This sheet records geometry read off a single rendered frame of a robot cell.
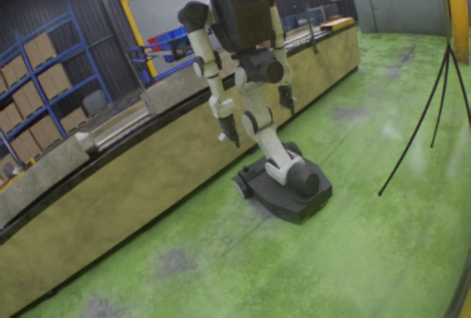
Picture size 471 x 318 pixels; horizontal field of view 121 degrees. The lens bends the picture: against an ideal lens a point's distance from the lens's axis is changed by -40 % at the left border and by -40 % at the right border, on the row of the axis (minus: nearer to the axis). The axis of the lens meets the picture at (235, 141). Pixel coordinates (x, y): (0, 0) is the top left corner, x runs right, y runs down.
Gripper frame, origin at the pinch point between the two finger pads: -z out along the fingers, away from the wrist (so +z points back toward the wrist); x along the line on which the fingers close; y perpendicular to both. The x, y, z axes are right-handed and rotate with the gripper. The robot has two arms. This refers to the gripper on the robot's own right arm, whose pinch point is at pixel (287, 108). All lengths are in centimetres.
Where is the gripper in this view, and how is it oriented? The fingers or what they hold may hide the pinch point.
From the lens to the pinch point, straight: 154.3
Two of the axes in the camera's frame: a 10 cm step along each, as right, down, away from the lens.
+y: -8.3, 4.9, -2.6
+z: -2.3, -7.4, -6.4
